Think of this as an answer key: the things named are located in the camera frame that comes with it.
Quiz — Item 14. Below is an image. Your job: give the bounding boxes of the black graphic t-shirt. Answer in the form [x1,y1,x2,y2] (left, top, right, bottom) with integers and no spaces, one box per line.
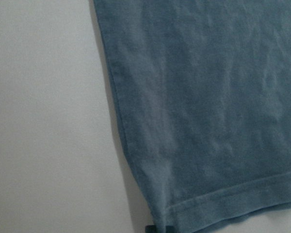
[94,0,291,233]

